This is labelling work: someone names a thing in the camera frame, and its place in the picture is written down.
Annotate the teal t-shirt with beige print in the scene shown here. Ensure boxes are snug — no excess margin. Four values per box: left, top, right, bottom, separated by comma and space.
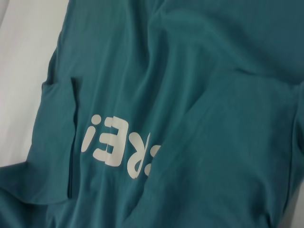
0, 0, 304, 228

